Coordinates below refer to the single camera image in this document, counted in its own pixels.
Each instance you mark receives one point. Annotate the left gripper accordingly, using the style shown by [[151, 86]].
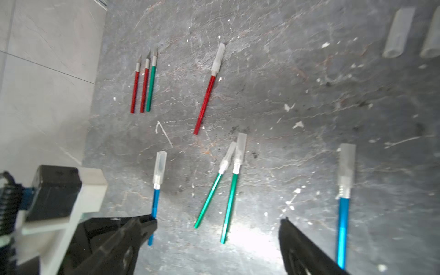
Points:
[[103, 233]]

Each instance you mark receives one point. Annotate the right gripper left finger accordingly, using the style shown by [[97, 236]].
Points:
[[113, 251]]

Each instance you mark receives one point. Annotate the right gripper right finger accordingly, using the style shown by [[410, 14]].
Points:
[[301, 256]]

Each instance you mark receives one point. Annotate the blue carving knife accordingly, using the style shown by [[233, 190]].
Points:
[[158, 177], [346, 176]]

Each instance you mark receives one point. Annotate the red carving knife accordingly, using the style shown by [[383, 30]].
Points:
[[135, 87], [214, 71], [145, 82]]

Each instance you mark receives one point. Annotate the green carving knife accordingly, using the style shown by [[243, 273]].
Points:
[[237, 163], [152, 79], [224, 164]]

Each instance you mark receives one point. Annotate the translucent knife cap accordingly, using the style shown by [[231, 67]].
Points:
[[431, 45], [399, 31]]

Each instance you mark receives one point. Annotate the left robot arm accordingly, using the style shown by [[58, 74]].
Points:
[[100, 246]]

